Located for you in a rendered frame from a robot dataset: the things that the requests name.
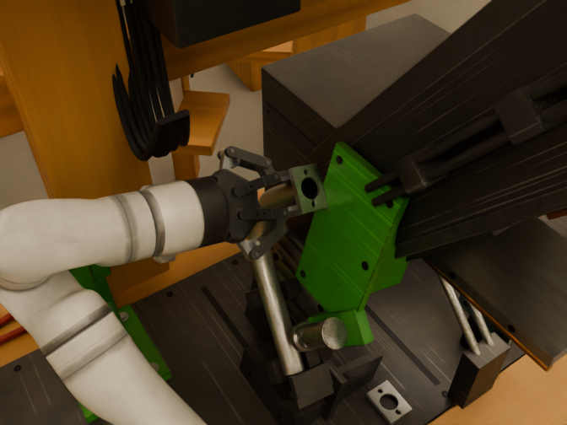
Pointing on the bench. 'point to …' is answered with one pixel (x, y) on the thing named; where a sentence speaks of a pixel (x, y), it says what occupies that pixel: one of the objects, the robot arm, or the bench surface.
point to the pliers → (11, 330)
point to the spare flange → (386, 409)
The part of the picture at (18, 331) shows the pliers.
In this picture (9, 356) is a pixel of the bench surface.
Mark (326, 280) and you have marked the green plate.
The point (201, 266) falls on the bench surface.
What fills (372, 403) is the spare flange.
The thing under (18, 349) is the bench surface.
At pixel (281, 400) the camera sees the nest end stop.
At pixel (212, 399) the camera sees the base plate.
